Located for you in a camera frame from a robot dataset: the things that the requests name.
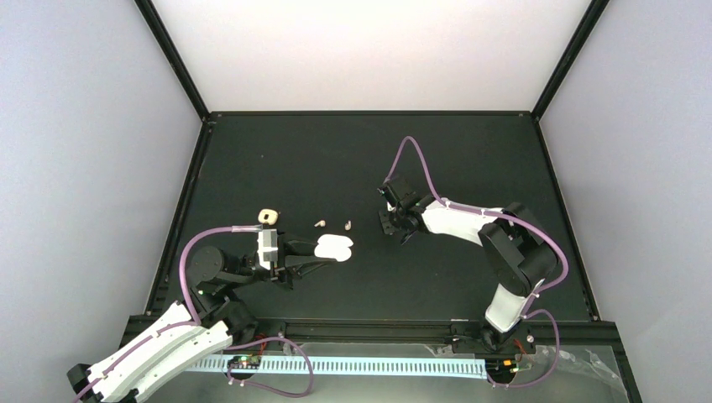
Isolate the oval white charging case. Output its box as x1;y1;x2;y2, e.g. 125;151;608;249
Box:
314;234;353;262

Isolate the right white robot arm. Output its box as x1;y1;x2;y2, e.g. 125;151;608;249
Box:
378;177;561;352

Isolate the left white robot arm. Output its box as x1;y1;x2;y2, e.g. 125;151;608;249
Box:
67;225;353;402

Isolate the square white earbud case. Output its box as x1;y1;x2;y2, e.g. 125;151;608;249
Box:
258;208;279;226

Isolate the left small circuit board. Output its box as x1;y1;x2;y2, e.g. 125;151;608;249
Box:
228;355;262;371

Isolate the small circuit board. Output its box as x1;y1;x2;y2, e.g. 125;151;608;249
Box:
485;359;519;374
228;355;262;371

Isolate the right small circuit board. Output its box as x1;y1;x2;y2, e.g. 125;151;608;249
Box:
485;359;519;374

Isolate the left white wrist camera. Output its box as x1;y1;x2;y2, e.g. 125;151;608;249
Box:
257;229;279;270

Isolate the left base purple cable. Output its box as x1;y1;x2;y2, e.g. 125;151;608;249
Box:
224;336;317;398

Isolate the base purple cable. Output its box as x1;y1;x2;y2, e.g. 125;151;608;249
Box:
224;336;317;398
485;309;563;390

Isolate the white slotted cable duct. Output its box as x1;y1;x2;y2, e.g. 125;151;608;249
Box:
187;354;487;379

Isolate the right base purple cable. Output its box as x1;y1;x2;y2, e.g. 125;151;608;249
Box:
485;309;563;390

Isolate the black aluminium front rail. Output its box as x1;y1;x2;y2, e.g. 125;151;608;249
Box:
128;316;619;342

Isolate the right black frame post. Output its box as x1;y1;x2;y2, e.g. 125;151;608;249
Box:
531;0;610;122

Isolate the black frame post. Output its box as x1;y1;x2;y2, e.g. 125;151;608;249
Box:
531;0;610;122
134;0;210;121

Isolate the left black frame post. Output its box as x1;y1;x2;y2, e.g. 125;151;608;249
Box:
134;0;210;121

